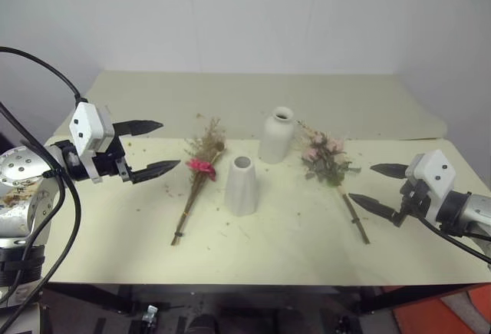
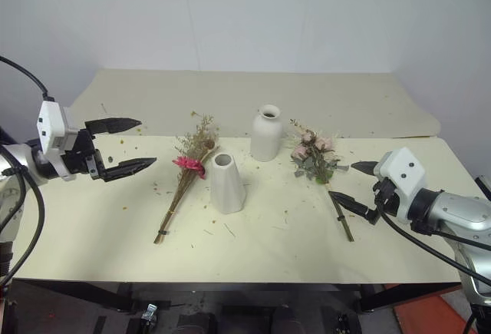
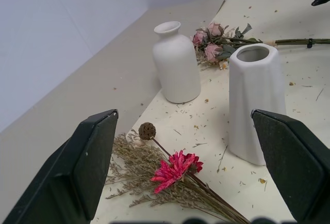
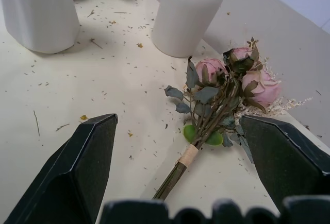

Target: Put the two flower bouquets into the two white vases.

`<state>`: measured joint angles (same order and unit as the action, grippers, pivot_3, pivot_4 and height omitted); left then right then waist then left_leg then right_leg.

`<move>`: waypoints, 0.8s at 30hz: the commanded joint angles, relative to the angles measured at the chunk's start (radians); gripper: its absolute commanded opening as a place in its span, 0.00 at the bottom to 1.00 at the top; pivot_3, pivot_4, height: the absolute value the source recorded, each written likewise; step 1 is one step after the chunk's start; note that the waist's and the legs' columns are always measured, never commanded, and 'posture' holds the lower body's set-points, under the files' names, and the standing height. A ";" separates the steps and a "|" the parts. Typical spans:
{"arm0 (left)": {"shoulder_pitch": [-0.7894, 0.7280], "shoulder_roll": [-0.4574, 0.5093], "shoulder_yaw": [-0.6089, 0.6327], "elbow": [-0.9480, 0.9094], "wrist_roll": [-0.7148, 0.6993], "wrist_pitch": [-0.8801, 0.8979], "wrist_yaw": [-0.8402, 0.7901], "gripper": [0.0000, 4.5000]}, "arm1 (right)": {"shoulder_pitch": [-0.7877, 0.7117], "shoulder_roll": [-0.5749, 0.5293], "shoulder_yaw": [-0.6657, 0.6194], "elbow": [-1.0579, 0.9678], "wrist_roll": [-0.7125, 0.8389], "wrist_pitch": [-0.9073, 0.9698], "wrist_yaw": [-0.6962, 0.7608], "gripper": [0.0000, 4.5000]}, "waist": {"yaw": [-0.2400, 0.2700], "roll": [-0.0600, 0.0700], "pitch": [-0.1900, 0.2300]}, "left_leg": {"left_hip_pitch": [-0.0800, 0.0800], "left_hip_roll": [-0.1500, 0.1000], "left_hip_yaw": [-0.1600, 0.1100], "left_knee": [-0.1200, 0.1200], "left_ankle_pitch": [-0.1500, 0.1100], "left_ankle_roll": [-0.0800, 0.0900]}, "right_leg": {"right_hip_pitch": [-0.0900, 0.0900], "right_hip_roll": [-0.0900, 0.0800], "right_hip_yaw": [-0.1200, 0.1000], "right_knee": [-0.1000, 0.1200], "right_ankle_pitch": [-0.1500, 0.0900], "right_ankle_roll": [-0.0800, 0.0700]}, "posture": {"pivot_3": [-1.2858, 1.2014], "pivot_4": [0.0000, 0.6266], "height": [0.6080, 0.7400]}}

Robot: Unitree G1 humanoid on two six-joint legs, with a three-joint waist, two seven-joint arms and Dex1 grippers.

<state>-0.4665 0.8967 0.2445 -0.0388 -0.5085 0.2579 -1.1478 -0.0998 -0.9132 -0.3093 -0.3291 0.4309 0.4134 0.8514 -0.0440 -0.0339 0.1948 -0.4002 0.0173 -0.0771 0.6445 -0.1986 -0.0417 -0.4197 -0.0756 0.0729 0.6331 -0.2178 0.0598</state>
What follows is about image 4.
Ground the pink rose bouquet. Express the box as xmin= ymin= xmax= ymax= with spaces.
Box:
xmin=151 ymin=37 xmax=313 ymax=200

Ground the white round ceramic vase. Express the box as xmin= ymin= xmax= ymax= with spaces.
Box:
xmin=151 ymin=0 xmax=225 ymax=58

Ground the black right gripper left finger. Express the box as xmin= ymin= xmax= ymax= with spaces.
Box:
xmin=3 ymin=113 xmax=119 ymax=224

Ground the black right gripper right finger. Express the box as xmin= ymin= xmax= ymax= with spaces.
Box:
xmin=240 ymin=114 xmax=330 ymax=219

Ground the white faceted ceramic vase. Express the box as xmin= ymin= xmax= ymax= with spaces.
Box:
xmin=0 ymin=0 xmax=80 ymax=54

